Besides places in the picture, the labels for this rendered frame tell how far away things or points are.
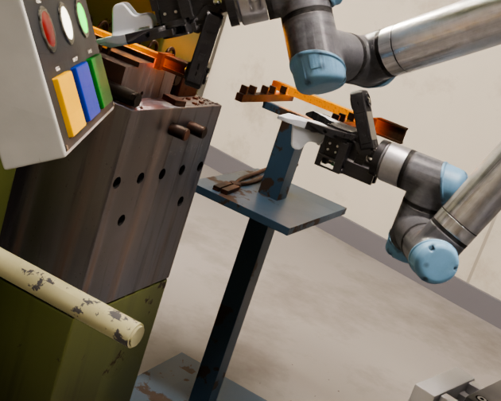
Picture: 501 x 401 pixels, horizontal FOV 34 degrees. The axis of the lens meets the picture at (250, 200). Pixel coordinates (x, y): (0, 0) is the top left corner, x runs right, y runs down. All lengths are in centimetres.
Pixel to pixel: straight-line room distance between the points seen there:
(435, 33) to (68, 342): 98
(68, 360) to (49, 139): 85
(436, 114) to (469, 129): 19
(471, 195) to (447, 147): 278
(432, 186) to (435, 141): 271
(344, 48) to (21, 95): 46
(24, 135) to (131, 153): 63
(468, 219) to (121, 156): 66
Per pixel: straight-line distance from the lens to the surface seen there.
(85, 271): 169
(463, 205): 139
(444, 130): 418
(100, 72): 127
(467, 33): 119
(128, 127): 159
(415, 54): 123
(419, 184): 150
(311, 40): 117
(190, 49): 212
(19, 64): 102
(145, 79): 170
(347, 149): 153
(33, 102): 102
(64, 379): 183
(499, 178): 139
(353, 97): 154
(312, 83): 117
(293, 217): 209
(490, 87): 410
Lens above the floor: 125
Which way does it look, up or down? 16 degrees down
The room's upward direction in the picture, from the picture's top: 18 degrees clockwise
